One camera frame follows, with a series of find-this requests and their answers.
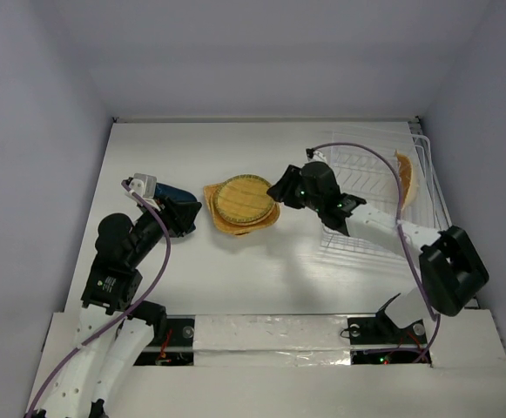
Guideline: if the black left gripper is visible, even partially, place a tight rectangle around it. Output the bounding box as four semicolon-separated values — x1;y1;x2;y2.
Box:
128;192;201;264

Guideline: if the dark blue plate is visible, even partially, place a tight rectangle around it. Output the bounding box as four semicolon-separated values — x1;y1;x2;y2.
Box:
154;183;202;238

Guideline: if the round bamboo green-rimmed plate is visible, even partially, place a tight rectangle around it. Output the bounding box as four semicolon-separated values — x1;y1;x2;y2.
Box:
213;174;274;224

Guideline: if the rounded square woven plate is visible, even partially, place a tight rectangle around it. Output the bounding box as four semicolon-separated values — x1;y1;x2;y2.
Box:
235;204;280;232

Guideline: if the round orange woven plate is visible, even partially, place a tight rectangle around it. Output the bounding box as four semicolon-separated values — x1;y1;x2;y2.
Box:
213;192;274;225

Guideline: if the small orange woven plate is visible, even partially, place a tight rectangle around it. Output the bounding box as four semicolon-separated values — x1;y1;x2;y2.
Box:
395;151;419;212

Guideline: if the triangular woven orange plate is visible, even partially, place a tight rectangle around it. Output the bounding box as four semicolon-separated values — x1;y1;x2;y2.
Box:
203;183;253;236

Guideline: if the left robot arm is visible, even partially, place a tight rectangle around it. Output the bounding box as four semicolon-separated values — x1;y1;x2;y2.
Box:
26;173;202;417

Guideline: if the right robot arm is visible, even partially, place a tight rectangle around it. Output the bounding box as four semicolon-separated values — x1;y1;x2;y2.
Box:
269;161;489;343

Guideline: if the foil covered front bar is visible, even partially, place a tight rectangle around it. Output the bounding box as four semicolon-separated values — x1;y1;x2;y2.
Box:
192;314;351;367

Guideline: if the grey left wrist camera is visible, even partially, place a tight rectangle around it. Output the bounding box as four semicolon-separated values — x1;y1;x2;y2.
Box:
122;173;157;206

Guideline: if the clear wire dish rack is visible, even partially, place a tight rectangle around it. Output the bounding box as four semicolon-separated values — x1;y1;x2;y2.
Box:
315;122;450;264

